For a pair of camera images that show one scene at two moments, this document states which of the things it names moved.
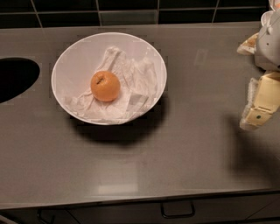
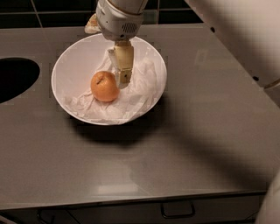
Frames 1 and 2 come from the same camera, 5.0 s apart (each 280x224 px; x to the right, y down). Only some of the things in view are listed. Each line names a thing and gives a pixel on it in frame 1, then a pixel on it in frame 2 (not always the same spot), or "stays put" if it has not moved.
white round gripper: (269, 46) to (116, 24)
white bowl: (136, 62) stays put
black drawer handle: (180, 209) stays put
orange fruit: (105, 86) stays put
